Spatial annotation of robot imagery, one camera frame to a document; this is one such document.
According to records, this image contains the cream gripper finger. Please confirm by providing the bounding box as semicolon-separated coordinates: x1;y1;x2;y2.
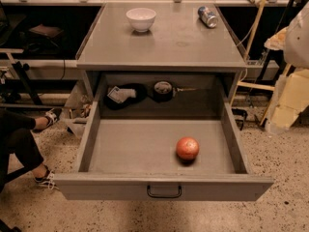
264;28;287;50
265;69;309;133

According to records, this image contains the red apple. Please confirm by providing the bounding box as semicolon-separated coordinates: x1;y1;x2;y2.
176;137;200;160

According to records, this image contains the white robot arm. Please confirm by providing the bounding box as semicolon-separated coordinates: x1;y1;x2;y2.
265;2;309;133

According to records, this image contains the grey cabinet counter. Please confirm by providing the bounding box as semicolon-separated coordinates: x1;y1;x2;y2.
77;1;246;109

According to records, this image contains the grey open top drawer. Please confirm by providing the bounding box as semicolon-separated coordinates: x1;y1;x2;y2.
55;103;273;201

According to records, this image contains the blue silver soda can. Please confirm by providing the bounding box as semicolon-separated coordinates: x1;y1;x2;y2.
198;6;218;28

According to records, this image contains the white ceramic bowl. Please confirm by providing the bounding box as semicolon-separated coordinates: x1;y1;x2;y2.
126;8;156;32

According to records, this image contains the black stand left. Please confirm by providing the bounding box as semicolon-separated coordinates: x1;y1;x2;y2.
0;48;42;105

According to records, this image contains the seated person in black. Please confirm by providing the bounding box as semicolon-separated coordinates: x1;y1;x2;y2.
0;108;62;189

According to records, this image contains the wooden easel frame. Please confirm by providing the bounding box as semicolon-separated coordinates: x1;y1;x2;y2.
229;0;293;128

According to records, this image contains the black drawer handle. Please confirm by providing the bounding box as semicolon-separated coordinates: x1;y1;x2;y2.
147;186;183;199

